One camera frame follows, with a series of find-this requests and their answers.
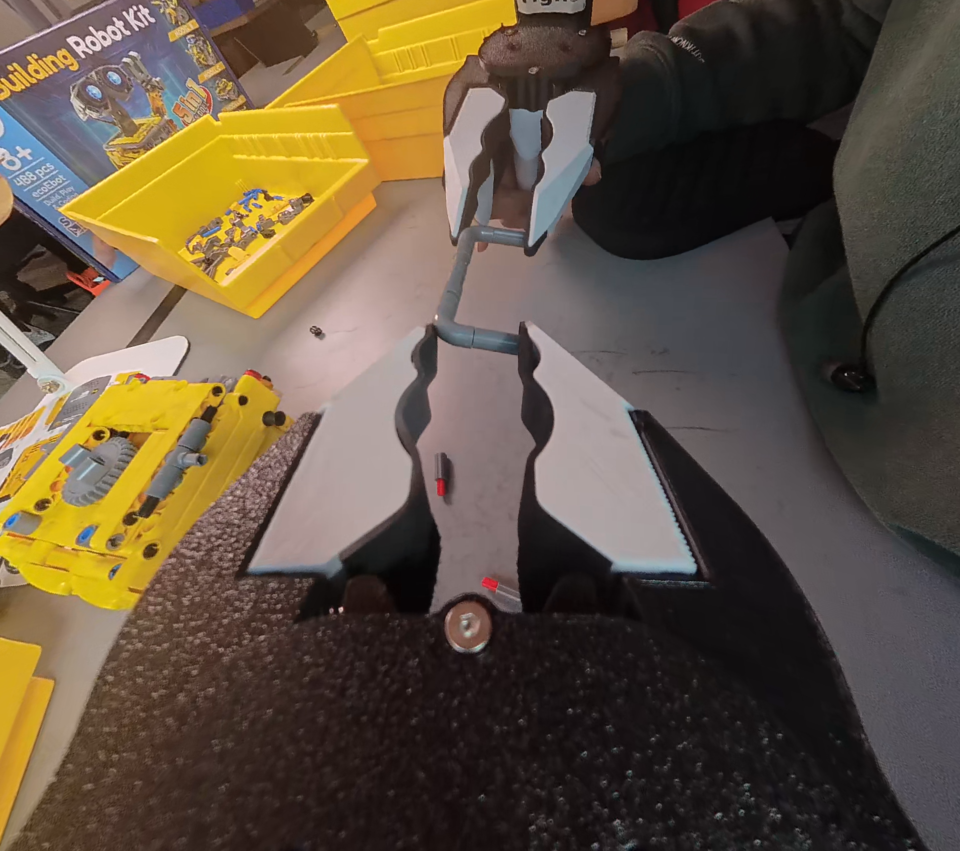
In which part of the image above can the blue robot kit box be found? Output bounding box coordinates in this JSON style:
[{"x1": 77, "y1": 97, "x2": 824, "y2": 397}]
[{"x1": 0, "y1": 0, "x2": 252, "y2": 282}]

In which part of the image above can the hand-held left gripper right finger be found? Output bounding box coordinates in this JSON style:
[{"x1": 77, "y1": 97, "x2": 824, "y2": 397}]
[{"x1": 516, "y1": 320, "x2": 710, "y2": 618}]

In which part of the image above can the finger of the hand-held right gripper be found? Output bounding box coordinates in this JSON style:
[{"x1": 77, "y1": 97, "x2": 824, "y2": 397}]
[
  {"x1": 523, "y1": 89, "x2": 599, "y2": 257},
  {"x1": 442, "y1": 87, "x2": 505, "y2": 246}
]

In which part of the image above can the person's right forearm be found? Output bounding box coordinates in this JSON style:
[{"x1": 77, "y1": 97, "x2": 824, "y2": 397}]
[{"x1": 573, "y1": 0, "x2": 912, "y2": 261}]

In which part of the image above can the person's right hand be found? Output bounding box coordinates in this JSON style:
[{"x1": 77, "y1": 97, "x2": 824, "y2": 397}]
[{"x1": 474, "y1": 176, "x2": 535, "y2": 254}]

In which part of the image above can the yellow lego robot model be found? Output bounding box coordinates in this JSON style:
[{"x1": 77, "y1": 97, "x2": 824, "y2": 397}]
[{"x1": 0, "y1": 371, "x2": 294, "y2": 612}]

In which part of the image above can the black hoodie drawstring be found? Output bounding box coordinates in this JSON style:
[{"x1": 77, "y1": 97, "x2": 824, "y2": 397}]
[{"x1": 831, "y1": 243, "x2": 960, "y2": 395}]

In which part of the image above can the lego instruction booklet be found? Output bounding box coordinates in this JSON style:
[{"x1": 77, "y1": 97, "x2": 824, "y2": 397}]
[{"x1": 0, "y1": 378, "x2": 114, "y2": 492}]

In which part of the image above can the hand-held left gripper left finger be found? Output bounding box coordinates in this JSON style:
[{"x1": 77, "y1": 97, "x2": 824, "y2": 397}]
[{"x1": 241, "y1": 322, "x2": 444, "y2": 616}]

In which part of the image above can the heap of grey blue parts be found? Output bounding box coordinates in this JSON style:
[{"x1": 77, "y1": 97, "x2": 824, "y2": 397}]
[{"x1": 178, "y1": 187, "x2": 316, "y2": 282}]

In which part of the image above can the grey bent lego tube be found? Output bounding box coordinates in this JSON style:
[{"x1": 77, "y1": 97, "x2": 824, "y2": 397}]
[{"x1": 435, "y1": 224, "x2": 530, "y2": 353}]

